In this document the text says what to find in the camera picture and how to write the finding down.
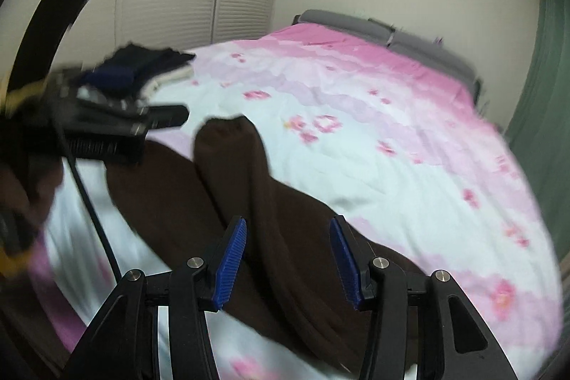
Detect left hand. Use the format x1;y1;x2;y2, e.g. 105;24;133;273
1;98;64;281

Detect folded white garment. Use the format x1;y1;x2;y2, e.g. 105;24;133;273
139;64;194;97

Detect green curtain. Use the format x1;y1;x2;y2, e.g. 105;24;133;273
504;0;570;238

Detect black cable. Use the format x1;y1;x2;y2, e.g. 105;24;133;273
53;112;124;281

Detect dark brown corduroy pants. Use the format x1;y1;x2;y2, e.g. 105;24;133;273
106;117;370;373

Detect grey padded headboard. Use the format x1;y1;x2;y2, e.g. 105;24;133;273
291;10;483;106

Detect folded black garment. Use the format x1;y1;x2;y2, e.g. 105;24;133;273
78;43;196;98

